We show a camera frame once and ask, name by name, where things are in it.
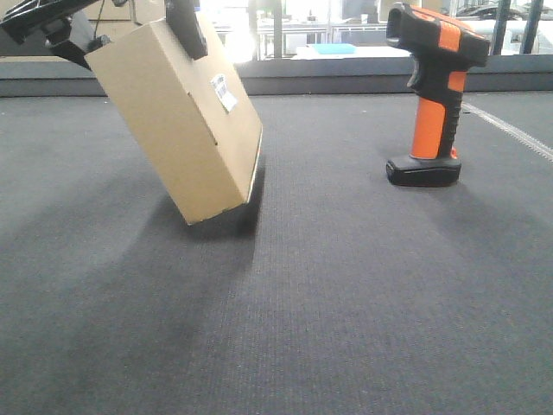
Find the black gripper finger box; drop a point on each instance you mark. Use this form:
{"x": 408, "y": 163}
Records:
{"x": 181, "y": 18}

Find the blue tray on table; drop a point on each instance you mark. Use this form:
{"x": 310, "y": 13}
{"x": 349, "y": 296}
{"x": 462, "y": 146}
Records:
{"x": 333, "y": 48}

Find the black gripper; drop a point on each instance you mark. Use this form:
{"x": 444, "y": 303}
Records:
{"x": 69, "y": 34}

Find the orange black barcode scanner gun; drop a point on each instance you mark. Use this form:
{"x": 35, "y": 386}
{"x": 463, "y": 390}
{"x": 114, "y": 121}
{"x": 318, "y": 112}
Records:
{"x": 443, "y": 49}

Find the white background table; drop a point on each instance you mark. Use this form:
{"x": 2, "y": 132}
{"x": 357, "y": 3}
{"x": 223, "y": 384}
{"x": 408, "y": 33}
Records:
{"x": 307, "y": 53}

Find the brown cardboard package box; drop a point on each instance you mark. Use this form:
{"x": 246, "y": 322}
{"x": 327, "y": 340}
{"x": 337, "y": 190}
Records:
{"x": 205, "y": 157}

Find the white barcode label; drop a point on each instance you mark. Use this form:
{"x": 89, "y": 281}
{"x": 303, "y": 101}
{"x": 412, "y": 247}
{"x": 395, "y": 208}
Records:
{"x": 226, "y": 98}

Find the stacked cardboard boxes background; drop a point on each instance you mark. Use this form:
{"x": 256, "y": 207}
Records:
{"x": 104, "y": 16}

